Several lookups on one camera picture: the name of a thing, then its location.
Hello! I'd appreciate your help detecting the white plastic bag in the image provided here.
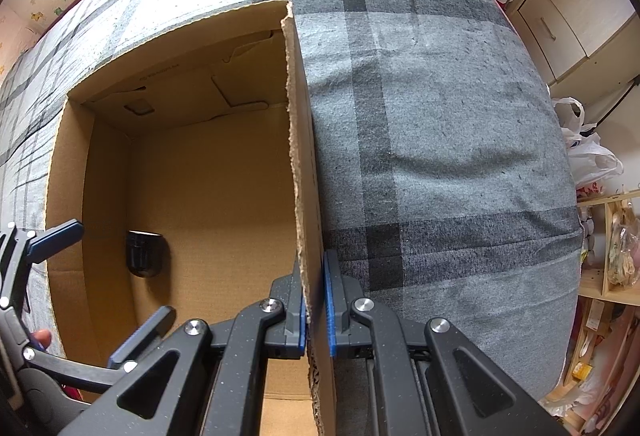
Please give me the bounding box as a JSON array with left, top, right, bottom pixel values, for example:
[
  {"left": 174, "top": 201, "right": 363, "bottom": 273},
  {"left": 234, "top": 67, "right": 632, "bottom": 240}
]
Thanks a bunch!
[{"left": 552, "top": 96, "right": 625, "bottom": 189}]

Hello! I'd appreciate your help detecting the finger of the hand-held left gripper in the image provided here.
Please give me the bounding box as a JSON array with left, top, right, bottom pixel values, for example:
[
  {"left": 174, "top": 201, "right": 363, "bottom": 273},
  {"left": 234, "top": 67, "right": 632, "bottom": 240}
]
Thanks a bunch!
[
  {"left": 25, "top": 307, "right": 175, "bottom": 392},
  {"left": 0, "top": 220, "right": 85, "bottom": 314}
]

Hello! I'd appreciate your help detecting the wooden shelf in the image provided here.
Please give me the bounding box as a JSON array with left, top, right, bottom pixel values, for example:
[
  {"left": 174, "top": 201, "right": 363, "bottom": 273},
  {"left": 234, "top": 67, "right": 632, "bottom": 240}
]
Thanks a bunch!
[{"left": 542, "top": 188, "right": 640, "bottom": 417}]

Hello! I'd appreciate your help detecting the grey plaid bed sheet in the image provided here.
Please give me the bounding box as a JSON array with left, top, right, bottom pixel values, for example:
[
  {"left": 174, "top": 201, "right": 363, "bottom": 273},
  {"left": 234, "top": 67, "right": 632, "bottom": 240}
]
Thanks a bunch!
[{"left": 0, "top": 0, "right": 585, "bottom": 404}]

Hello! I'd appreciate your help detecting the clear plastic packet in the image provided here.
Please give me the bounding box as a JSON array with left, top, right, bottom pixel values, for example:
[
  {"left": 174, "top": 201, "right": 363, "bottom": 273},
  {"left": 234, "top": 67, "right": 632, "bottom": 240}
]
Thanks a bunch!
[{"left": 605, "top": 206, "right": 640, "bottom": 289}]

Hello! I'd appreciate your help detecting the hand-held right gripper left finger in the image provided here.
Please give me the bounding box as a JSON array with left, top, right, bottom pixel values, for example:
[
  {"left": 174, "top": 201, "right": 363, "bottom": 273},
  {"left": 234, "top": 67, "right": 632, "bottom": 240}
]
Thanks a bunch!
[{"left": 60, "top": 261, "right": 307, "bottom": 436}]

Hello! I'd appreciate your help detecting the small black cylindrical object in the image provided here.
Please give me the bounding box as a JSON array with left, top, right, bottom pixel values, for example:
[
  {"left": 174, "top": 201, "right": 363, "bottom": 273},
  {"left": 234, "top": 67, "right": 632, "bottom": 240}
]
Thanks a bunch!
[{"left": 125, "top": 230, "right": 170, "bottom": 277}]

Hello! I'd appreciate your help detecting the brown cardboard box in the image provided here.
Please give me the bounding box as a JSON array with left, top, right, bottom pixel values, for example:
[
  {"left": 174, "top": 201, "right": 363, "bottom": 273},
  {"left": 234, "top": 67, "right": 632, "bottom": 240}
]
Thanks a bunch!
[{"left": 45, "top": 0, "right": 338, "bottom": 436}]

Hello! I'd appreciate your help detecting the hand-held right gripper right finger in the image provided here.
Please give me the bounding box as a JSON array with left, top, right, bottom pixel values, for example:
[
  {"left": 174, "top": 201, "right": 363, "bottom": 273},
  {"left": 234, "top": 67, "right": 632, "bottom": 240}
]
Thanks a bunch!
[{"left": 324, "top": 250, "right": 581, "bottom": 436}]

